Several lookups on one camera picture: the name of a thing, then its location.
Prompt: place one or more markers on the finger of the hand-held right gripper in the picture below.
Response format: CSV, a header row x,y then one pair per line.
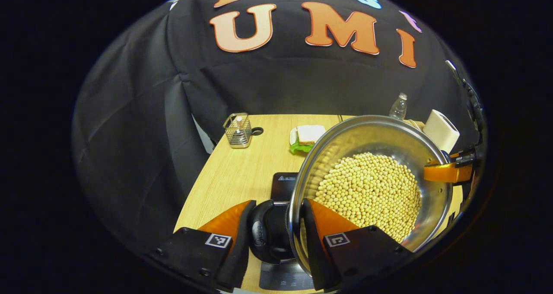
x,y
447,173
458,158

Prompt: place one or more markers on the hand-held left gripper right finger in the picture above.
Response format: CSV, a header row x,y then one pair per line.
x,y
313,250

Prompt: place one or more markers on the sandwich with lettuce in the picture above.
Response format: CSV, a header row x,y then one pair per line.
x,y
310,134

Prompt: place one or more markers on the clear plastic water bottle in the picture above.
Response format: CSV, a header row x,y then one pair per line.
x,y
398,108

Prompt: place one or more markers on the black backdrop cloth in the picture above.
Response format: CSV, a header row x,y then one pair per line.
x,y
142,125

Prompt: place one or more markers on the white toaster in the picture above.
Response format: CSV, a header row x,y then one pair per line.
x,y
440,129

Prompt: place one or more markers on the black table grommet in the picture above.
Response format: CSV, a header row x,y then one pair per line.
x,y
258,131

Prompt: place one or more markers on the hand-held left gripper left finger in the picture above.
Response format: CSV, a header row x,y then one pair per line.
x,y
242,250

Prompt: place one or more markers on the black induction cooktop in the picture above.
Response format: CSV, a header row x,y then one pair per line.
x,y
283,183

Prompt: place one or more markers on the pile of yellow soybeans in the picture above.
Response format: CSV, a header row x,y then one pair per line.
x,y
371,190

